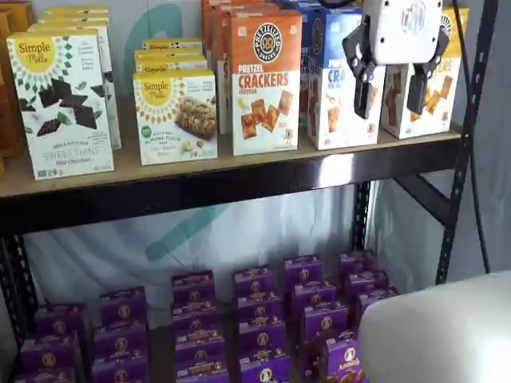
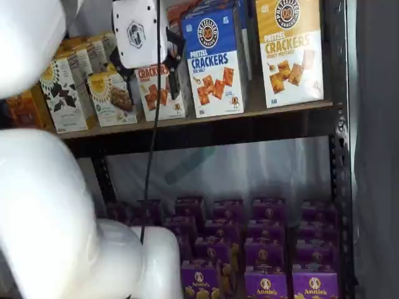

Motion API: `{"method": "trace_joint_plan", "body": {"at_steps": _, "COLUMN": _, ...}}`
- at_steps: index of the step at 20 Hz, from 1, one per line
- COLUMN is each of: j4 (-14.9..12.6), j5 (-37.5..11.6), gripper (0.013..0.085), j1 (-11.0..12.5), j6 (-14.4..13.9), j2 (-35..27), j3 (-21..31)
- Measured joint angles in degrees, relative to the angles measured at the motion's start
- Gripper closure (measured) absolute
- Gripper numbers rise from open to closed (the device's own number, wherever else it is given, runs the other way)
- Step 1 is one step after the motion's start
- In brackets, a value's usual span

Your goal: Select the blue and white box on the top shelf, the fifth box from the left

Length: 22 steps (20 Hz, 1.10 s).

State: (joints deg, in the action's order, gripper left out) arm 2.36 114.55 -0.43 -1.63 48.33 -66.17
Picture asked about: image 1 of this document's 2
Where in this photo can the purple Annie's snack box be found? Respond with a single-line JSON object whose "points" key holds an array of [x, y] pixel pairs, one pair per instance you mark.
{"points": [[343, 363], [366, 284], [120, 341], [264, 371], [44, 377], [357, 263], [373, 297], [314, 295], [199, 347], [48, 353], [60, 319], [201, 373], [254, 281], [121, 305], [326, 321], [193, 287], [261, 339], [303, 269], [120, 373], [258, 309], [195, 319]]}

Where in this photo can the Simple Mills sweet thins box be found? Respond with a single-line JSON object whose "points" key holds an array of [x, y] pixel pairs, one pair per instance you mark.
{"points": [[113, 111], [60, 99], [72, 20], [76, 14], [76, 7]]}

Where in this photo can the white plastic backdrop sheet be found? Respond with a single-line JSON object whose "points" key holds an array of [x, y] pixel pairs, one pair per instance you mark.
{"points": [[120, 247]]}

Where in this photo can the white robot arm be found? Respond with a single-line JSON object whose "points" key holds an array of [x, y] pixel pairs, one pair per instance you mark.
{"points": [[439, 339]]}

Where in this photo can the orange yellow snack box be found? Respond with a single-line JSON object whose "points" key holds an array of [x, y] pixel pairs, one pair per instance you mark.
{"points": [[16, 16]]}

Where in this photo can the Simple Mills almond bars box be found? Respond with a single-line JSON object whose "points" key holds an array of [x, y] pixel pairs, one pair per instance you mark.
{"points": [[171, 44], [171, 67], [167, 55], [175, 119]]}

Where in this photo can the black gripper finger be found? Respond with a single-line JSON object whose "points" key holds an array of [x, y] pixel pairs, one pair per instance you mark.
{"points": [[417, 91], [361, 91]]}

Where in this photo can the blue pretzel crackers box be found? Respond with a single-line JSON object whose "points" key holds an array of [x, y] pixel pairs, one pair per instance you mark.
{"points": [[304, 28], [339, 127], [287, 3]]}

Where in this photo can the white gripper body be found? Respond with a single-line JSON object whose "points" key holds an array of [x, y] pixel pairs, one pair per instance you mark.
{"points": [[403, 32]]}

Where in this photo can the orange pretzel crackers box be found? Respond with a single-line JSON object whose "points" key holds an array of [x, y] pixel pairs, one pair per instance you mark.
{"points": [[220, 48], [206, 24], [265, 99]]}

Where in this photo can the yellow pretzel crackers box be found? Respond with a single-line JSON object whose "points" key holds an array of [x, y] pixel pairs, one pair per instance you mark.
{"points": [[431, 123]]}

